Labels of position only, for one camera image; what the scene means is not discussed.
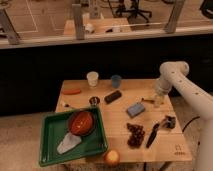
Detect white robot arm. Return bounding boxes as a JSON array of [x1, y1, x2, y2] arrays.
[[155, 61, 213, 171]]

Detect green plastic tray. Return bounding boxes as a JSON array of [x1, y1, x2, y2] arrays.
[[39, 107, 108, 167]]

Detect small dark toy object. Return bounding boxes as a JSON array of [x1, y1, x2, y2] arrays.
[[161, 115, 176, 129]]

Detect blue sponge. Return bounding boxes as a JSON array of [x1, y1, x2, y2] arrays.
[[126, 103, 145, 118]]

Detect bunch of dark grapes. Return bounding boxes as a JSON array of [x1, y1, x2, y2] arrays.
[[127, 123, 145, 148]]

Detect black rectangular block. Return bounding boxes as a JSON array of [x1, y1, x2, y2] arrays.
[[104, 90, 122, 104]]

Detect blue plastic cup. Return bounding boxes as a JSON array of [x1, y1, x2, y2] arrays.
[[110, 74, 122, 88]]

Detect small dark metal cup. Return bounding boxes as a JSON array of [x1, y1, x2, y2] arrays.
[[89, 96, 100, 106]]

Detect white paper cup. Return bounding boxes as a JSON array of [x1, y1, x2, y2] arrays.
[[86, 71, 99, 87]]

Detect yellow orange fruit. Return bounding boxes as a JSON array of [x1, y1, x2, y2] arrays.
[[104, 150, 120, 166]]

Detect red-brown bowl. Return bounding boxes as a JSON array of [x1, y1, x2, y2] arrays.
[[67, 111, 95, 136]]

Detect black office chair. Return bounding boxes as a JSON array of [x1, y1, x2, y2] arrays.
[[115, 0, 152, 22]]

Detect wooden background table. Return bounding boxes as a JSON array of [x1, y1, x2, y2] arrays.
[[63, 18, 131, 36]]

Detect white crumpled cloth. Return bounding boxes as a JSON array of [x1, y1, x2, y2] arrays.
[[57, 133, 82, 154]]

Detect black handled knife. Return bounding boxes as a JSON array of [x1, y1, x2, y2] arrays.
[[146, 123, 160, 148]]

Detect black power cable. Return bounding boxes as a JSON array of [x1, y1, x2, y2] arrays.
[[181, 115, 202, 133]]

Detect grey right railing post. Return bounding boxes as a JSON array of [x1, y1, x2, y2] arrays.
[[164, 0, 185, 34]]

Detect grey railing post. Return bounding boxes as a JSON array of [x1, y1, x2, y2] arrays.
[[164, 0, 185, 34], [72, 4, 85, 40], [0, 9, 19, 45]]

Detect grey middle railing post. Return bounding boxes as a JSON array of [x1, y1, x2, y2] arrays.
[[72, 4, 85, 40]]

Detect grey left railing post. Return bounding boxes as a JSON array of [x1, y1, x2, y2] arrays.
[[0, 9, 19, 45]]

